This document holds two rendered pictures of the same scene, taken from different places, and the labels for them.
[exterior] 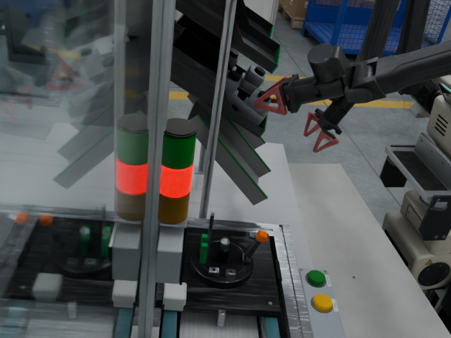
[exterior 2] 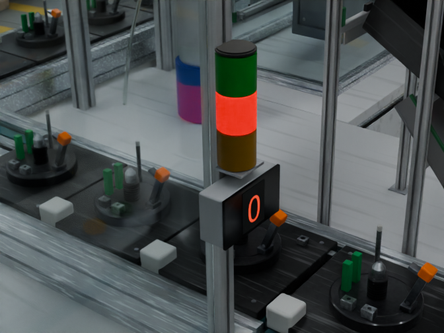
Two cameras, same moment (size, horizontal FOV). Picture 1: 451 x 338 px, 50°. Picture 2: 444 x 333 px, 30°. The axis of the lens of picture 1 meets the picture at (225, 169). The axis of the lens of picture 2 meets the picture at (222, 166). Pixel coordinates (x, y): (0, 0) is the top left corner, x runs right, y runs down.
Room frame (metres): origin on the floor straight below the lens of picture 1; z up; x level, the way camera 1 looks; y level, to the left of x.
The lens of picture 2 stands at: (-0.09, -0.56, 1.75)
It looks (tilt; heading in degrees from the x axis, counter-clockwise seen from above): 28 degrees down; 44
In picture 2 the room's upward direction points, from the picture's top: 1 degrees counter-clockwise
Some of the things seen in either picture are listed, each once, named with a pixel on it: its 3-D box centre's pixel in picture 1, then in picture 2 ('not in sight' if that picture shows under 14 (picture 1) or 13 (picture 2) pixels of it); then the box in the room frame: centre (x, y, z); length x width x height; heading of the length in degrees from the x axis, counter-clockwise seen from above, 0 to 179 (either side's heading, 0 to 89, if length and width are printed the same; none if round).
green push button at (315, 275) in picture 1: (315, 279); not in sight; (0.79, -0.24, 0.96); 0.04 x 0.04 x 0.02
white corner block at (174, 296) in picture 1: (174, 296); (285, 314); (0.68, 0.06, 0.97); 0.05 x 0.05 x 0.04; 7
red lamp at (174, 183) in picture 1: (174, 174); (236, 109); (0.58, 0.07, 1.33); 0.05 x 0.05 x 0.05
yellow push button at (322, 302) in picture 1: (321, 303); not in sight; (0.72, -0.25, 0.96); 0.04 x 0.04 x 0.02
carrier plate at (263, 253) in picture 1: (220, 267); (374, 310); (0.78, -0.02, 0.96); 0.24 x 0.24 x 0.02; 7
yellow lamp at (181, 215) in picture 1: (172, 201); (236, 145); (0.58, 0.07, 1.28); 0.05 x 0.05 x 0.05
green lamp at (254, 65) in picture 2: (177, 145); (236, 71); (0.58, 0.07, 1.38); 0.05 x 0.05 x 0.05
